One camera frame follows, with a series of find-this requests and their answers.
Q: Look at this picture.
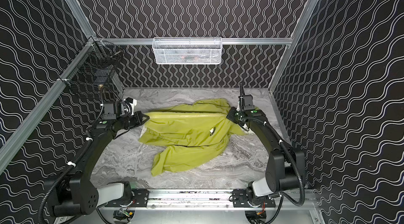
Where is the white wire mesh basket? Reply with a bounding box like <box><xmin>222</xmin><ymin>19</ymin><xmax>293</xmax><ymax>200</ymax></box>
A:
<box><xmin>152</xmin><ymin>37</ymin><xmax>223</xmax><ymax>65</ymax></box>

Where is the black wire basket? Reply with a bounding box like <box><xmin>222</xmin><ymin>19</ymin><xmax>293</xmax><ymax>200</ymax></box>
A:
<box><xmin>63</xmin><ymin>40</ymin><xmax>124</xmax><ymax>99</ymax></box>

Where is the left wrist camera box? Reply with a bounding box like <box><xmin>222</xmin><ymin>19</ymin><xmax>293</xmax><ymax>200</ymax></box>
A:
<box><xmin>124</xmin><ymin>97</ymin><xmax>137</xmax><ymax>114</ymax></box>

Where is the lime green printed jacket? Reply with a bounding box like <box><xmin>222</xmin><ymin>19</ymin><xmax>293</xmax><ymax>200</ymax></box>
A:
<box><xmin>139</xmin><ymin>98</ymin><xmax>246</xmax><ymax>177</ymax></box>

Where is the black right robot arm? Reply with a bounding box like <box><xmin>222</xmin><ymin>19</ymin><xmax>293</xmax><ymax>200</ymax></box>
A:
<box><xmin>227</xmin><ymin>90</ymin><xmax>305</xmax><ymax>207</ymax></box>

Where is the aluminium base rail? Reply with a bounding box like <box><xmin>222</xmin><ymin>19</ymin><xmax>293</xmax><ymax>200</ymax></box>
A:
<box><xmin>104</xmin><ymin>187</ymin><xmax>277</xmax><ymax>209</ymax></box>

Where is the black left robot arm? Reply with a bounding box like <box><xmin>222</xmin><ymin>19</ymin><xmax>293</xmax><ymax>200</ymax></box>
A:
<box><xmin>37</xmin><ymin>97</ymin><xmax>149</xmax><ymax>224</ymax></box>

